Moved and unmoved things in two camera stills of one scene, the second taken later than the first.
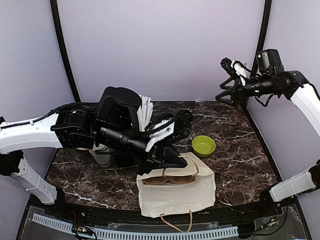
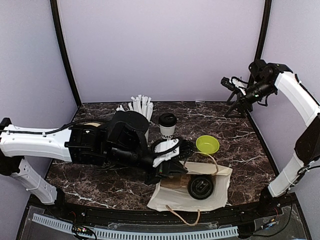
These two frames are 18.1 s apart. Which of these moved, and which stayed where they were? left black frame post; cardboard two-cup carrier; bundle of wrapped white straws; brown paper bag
Moved: cardboard two-cup carrier; brown paper bag
Stayed: left black frame post; bundle of wrapped white straws
